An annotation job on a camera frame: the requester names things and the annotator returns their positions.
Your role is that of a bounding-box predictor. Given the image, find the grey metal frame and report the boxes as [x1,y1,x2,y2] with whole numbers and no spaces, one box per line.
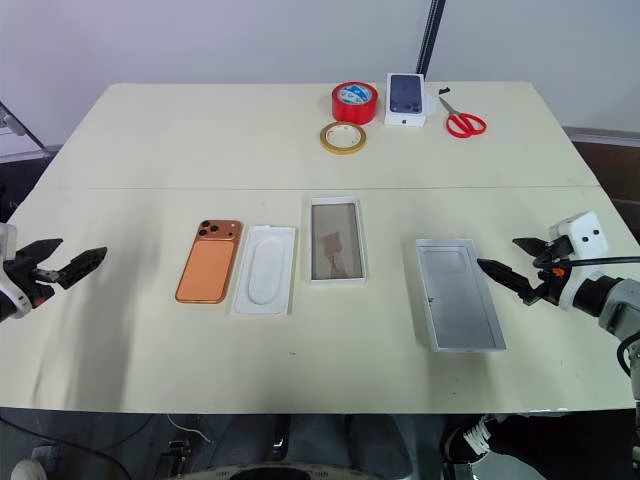
[0,99,51,164]

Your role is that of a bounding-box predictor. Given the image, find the black floor cable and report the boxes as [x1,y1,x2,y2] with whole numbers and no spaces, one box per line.
[0,414,132,480]

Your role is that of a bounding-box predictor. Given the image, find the white box with phone print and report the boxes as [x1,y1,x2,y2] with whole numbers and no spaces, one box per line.
[384,72,427,129]

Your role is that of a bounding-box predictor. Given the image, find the red tape roll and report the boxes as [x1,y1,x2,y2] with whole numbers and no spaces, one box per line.
[330,82,379,125]

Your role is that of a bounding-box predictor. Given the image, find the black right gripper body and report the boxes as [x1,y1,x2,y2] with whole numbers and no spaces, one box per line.
[533,234,574,304]

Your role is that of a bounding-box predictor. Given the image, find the thin white cable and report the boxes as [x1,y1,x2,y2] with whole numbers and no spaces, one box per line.
[167,414,216,444]

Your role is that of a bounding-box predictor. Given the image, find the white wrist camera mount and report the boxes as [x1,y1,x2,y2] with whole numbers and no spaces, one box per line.
[548,211,609,311]
[0,222,34,321]

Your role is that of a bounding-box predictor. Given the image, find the red handled scissors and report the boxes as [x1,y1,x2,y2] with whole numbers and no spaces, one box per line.
[437,94,488,139]

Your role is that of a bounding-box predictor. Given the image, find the orange smartphone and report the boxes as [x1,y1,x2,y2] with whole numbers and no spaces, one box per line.
[174,218,245,305]

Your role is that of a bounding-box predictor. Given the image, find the yellow tape roll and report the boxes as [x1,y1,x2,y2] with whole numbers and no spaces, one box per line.
[319,121,368,156]

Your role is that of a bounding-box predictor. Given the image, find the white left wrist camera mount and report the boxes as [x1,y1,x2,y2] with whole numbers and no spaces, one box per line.
[0,222,34,321]

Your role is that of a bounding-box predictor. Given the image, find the white moulded insert tray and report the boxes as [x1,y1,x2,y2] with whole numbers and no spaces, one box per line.
[230,224,298,317]

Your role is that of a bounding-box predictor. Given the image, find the black metal pole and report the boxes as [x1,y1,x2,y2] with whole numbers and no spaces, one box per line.
[415,0,447,76]

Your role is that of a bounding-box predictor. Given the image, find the white box base with paper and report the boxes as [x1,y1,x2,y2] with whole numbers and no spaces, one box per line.
[305,196,370,286]

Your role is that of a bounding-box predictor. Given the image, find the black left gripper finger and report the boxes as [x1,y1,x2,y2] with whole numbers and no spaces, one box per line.
[16,237,65,267]
[53,245,109,290]

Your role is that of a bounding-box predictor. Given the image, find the white round object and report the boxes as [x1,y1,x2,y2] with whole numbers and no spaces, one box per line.
[12,459,49,480]

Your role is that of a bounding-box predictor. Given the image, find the white box lid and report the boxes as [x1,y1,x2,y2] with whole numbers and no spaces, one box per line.
[414,237,507,353]

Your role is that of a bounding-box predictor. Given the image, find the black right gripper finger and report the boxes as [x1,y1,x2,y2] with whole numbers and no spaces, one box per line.
[476,258,542,306]
[512,237,557,258]

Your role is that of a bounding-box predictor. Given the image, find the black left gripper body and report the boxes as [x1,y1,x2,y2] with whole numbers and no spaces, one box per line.
[4,257,59,307]

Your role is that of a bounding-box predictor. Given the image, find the black and white shoe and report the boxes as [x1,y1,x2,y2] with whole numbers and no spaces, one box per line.
[439,414,494,469]

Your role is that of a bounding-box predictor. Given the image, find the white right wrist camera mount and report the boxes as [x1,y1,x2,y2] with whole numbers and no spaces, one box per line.
[548,211,609,311]

